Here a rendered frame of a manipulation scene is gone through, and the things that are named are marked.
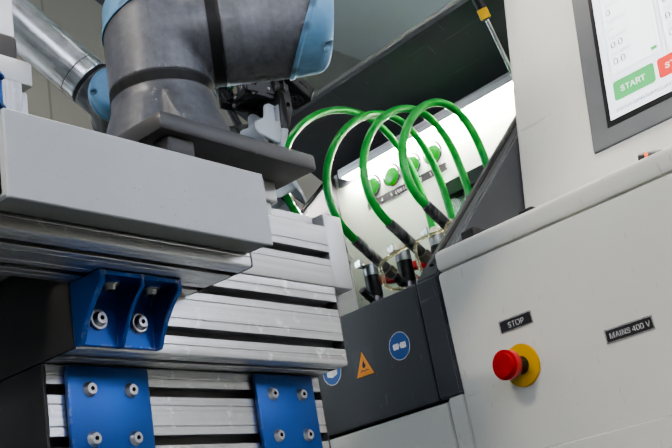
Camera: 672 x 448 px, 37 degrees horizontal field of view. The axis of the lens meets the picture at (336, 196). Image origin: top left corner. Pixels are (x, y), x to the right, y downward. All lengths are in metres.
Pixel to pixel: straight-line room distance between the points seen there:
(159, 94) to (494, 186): 0.62
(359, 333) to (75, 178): 0.75
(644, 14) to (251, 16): 0.67
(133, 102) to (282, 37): 0.18
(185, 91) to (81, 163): 0.34
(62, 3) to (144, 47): 3.08
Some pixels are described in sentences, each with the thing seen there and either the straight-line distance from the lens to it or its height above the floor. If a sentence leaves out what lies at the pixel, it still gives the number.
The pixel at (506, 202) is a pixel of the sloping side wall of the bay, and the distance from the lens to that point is 1.53.
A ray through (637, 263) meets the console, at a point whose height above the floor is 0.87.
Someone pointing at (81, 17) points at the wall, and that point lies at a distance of 4.22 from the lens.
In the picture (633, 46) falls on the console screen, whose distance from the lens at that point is 1.56.
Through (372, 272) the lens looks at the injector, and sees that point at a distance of 1.77.
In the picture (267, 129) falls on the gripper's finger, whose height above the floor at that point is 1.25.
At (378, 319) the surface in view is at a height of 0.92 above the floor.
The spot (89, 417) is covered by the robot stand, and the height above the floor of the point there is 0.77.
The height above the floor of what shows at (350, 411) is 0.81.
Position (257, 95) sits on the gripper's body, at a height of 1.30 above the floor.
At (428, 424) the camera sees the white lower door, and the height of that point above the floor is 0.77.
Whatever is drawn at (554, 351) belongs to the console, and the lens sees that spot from 1.22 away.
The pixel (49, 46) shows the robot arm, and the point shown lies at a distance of 1.60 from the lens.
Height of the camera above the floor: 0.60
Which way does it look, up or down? 21 degrees up
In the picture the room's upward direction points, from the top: 11 degrees counter-clockwise
